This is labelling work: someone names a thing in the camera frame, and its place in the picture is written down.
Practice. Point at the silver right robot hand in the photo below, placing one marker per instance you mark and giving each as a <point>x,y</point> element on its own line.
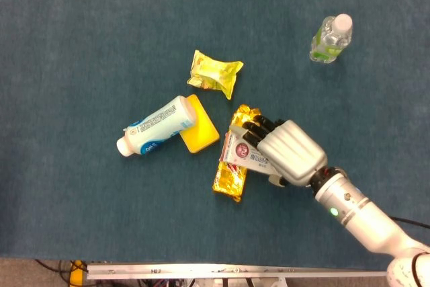
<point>292,152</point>

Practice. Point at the white toothpaste box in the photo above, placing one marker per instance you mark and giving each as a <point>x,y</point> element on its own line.
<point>235,152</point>

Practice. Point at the gold foil biscuit pack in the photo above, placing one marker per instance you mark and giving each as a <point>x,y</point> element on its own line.
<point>228,183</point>

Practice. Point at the yellow scouring sponge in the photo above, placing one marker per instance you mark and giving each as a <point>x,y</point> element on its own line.
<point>201,135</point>

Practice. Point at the clear water bottle green label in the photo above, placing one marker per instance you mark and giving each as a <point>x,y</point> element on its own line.
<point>331,41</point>

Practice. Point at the white blue yogurt bottle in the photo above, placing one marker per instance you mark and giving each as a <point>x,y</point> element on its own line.
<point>154,125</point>

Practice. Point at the yellow-green snack packet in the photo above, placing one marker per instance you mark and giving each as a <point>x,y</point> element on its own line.
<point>215,73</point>

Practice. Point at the blue table cloth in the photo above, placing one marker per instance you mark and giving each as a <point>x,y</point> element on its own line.
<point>67,199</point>

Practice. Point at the aluminium frame rail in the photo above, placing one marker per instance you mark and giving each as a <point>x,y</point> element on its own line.
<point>201,271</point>

